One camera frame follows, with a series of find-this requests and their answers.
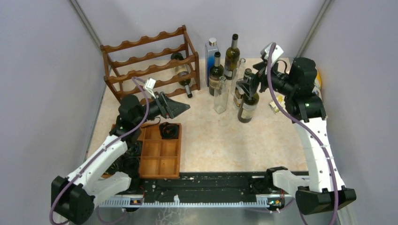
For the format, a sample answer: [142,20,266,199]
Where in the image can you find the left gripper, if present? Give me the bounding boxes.
[134,91,191,126]

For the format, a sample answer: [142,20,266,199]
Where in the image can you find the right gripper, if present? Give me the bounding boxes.
[237,58,296,98]

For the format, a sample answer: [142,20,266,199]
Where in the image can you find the green wine bottle white label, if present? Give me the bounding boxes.
[237,79,260,124]

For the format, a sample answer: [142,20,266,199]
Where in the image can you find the green wine bottle dark label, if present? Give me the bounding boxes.
[170,52,193,98]

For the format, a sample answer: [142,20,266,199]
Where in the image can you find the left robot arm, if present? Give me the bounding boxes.
[49,92,190,225]

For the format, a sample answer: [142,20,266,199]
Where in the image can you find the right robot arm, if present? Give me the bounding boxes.
[236,57,357,215]

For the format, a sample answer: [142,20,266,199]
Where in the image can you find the clear liquor bottle black cap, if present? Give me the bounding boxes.
[233,68,252,108]

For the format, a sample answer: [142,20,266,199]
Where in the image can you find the clear tall glass bottle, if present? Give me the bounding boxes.
[230,58,246,95]

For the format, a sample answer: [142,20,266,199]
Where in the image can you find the clear square glass bottle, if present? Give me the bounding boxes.
[214,76,229,114]

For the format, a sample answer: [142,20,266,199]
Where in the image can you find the tall green wine bottle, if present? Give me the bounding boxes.
[224,34,240,80]

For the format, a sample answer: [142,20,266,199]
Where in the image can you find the dark bottle brown label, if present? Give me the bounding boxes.
[209,52,224,96]

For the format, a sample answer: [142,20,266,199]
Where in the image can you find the wooden wine rack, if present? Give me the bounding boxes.
[100,25,201,102]

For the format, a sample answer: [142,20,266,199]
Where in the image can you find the blue square glass bottle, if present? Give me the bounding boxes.
[205,37,218,87]

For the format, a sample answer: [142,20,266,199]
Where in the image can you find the dinosaur print cloth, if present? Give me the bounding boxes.
[268,71,322,115]

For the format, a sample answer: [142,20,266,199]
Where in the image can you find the wooden compartment tray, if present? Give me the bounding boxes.
[102,122,182,179]

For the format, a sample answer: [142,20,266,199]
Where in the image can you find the black cable coil in tray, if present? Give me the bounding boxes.
[159,122,180,139]

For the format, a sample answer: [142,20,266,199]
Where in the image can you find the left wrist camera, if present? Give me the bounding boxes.
[144,78,156,99]

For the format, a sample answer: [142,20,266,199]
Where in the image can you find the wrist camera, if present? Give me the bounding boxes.
[260,43,284,63]
[144,78,156,99]

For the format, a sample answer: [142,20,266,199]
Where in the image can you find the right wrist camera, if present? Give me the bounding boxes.
[260,43,284,63]

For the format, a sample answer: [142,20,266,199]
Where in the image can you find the black cable coil tray corner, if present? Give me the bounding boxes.
[120,141,142,176]

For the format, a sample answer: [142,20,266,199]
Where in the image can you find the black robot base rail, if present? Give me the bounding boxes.
[121,172,281,203]

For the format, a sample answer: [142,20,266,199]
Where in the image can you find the aluminium corner frame post right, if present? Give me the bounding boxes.
[295,0,334,57]

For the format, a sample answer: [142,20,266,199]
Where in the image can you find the aluminium corner frame post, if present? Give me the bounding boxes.
[68,0,101,52]
[295,0,334,57]

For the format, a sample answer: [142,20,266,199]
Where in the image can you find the aluminium corner frame post left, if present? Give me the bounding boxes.
[68,0,101,52]

